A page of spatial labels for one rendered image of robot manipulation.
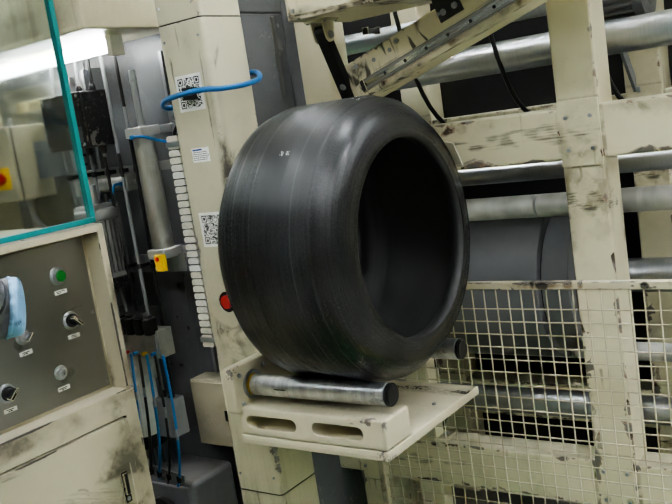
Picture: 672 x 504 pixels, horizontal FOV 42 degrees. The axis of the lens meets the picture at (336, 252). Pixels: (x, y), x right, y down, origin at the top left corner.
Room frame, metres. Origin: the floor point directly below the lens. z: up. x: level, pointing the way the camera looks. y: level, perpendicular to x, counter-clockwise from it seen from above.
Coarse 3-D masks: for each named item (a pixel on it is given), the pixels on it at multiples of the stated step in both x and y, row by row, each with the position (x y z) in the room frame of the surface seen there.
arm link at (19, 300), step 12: (0, 288) 1.22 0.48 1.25; (12, 288) 1.25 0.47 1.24; (0, 300) 1.22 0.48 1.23; (12, 300) 1.24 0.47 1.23; (24, 300) 1.31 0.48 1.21; (0, 312) 1.22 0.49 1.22; (12, 312) 1.24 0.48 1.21; (24, 312) 1.30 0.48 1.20; (0, 324) 1.24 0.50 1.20; (12, 324) 1.24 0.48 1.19; (24, 324) 1.28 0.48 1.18; (0, 336) 1.26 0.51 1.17; (12, 336) 1.27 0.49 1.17
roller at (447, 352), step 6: (444, 342) 1.77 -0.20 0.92; (450, 342) 1.76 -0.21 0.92; (456, 342) 1.76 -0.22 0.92; (462, 342) 1.76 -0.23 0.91; (444, 348) 1.77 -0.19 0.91; (450, 348) 1.76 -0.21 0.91; (456, 348) 1.75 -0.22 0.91; (462, 348) 1.76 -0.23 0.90; (438, 354) 1.78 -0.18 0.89; (444, 354) 1.77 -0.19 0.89; (450, 354) 1.76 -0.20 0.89; (456, 354) 1.75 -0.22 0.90; (462, 354) 1.76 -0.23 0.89
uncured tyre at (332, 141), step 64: (320, 128) 1.56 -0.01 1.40; (384, 128) 1.61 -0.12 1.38; (256, 192) 1.55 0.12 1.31; (320, 192) 1.48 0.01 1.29; (384, 192) 1.98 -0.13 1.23; (448, 192) 1.81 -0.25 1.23; (256, 256) 1.52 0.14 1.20; (320, 256) 1.46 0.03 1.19; (384, 256) 1.98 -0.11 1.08; (448, 256) 1.89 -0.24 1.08; (256, 320) 1.56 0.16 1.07; (320, 320) 1.47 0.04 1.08; (384, 320) 1.89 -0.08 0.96; (448, 320) 1.72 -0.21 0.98
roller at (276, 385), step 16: (256, 384) 1.71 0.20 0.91; (272, 384) 1.69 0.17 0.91; (288, 384) 1.66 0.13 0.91; (304, 384) 1.64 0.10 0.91; (320, 384) 1.62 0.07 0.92; (336, 384) 1.60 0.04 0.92; (352, 384) 1.58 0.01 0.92; (368, 384) 1.56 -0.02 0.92; (384, 384) 1.54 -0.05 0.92; (320, 400) 1.63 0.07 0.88; (336, 400) 1.60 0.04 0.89; (352, 400) 1.57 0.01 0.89; (368, 400) 1.55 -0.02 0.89; (384, 400) 1.53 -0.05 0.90
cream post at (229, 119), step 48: (192, 0) 1.81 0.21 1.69; (192, 48) 1.83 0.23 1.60; (240, 48) 1.89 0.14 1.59; (240, 96) 1.87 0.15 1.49; (192, 144) 1.86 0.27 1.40; (240, 144) 1.85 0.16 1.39; (192, 192) 1.87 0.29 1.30; (240, 336) 1.83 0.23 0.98; (240, 432) 1.86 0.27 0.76; (240, 480) 1.88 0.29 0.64; (288, 480) 1.83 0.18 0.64
